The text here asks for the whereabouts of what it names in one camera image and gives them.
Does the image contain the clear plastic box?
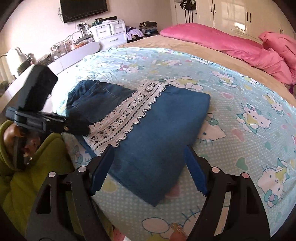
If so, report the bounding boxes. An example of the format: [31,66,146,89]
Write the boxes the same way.
[49,40,73,59]

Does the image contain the white ornate chair back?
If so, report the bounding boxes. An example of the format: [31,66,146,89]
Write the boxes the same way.
[0,47,26,77]

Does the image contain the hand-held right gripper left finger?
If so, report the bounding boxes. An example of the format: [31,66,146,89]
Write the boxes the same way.
[24,144,115,241]

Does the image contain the bowl with orange contents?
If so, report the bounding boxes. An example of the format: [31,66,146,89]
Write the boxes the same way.
[73,35,94,46]

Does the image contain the white drawer cabinet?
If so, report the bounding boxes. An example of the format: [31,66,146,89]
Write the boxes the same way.
[89,20,128,48]

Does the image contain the cartoon cat printed blanket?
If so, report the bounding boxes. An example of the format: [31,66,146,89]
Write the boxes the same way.
[50,46,296,241]

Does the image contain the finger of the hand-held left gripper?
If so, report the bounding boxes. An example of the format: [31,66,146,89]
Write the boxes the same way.
[50,119,90,137]
[40,112,69,122]

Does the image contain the pile of clothes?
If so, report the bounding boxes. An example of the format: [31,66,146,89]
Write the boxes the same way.
[125,21,160,42]

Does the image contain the person's right hand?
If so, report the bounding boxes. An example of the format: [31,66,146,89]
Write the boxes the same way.
[169,222,188,241]

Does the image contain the hanging bags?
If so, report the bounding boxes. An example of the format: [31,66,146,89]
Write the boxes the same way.
[179,0,197,11]

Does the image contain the white desk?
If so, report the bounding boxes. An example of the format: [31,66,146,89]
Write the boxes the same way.
[0,42,100,113]

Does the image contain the blue denim pants with lace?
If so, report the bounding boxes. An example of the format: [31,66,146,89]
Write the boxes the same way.
[65,79,211,207]

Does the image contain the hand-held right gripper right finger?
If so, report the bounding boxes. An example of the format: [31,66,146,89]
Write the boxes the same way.
[184,146,271,241]

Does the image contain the white wardrobe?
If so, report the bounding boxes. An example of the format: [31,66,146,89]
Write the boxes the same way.
[173,0,292,45]

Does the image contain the person's pink floral trousers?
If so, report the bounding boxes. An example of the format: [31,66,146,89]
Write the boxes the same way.
[113,228,130,241]

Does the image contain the person's left hand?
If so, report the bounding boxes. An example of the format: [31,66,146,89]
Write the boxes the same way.
[5,123,45,171]

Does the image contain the black wall television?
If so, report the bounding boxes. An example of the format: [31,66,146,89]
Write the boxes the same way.
[60,0,108,24]

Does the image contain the pink pillow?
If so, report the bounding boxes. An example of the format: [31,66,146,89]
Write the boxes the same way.
[159,23,265,57]

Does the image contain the person's left forearm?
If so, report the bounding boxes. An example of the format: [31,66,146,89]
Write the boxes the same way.
[0,120,78,179]

